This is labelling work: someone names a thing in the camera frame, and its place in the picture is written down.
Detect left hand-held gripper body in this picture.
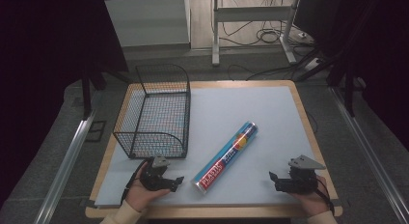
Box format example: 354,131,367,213
139,155,177,191

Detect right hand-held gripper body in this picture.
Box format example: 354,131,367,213
276,154,327,195

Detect person's left hand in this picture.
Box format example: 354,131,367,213
124,171,172,212

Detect person's right hand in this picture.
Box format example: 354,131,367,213
288,176,330,218

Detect blue plastic wrap roll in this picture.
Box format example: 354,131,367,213
191,121,259,195

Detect light blue table mat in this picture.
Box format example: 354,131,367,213
94,85,318,209

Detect black metal stand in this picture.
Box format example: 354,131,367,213
326,61,359,118
78,61,132,121

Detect white power strip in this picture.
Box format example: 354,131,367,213
303,57,323,72

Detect white cabinet panel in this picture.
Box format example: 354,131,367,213
103,0,191,48

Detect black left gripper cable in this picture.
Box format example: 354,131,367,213
121,157,152,207

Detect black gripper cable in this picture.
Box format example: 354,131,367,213
121,157,152,207
315,176,336,216

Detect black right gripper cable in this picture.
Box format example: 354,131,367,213
315,176,336,216

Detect black wire basket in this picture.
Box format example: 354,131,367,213
112,63,192,160

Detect aluminium rail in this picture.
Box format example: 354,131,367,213
33,108,98,224
330,86,409,224

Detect black floor cables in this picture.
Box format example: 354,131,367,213
221,0,317,82

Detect white metal desk frame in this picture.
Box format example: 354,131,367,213
210,0,303,67

